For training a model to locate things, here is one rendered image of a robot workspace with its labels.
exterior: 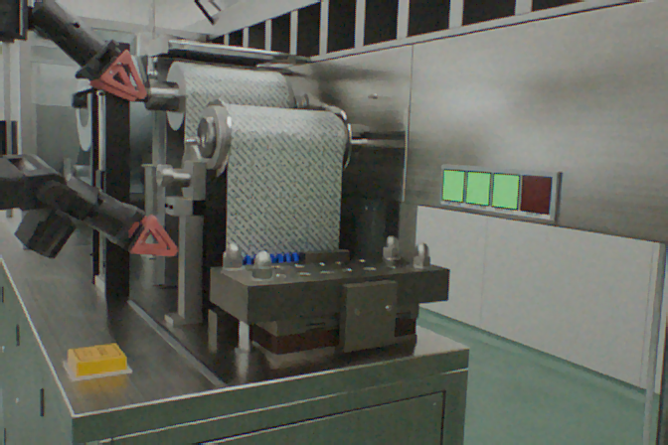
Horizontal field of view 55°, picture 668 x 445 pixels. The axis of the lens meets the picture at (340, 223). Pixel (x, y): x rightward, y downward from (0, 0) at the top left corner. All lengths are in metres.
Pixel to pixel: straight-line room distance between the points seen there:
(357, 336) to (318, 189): 0.32
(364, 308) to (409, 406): 0.19
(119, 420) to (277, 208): 0.49
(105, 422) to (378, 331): 0.45
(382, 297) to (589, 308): 2.89
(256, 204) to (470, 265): 3.44
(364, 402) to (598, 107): 0.57
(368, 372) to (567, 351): 3.06
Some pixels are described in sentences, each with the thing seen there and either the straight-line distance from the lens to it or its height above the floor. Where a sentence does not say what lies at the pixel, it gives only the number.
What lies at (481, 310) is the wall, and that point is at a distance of 4.48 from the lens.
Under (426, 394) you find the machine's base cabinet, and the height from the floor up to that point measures 0.82.
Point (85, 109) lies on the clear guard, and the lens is 2.13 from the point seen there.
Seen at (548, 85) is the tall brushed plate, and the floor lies 1.34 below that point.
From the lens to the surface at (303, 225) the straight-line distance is 1.22.
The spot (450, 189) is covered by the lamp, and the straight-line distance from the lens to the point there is 1.12.
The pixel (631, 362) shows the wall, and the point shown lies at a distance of 3.80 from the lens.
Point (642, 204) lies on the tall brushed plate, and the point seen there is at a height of 1.19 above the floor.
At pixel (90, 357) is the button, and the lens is 1.01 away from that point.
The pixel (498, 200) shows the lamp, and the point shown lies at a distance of 1.03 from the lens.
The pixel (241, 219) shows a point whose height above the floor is 1.11.
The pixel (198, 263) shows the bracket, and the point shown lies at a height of 1.01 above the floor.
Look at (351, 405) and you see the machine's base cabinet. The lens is 1.05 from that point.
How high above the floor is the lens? 1.24
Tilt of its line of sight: 7 degrees down
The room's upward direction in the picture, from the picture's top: 2 degrees clockwise
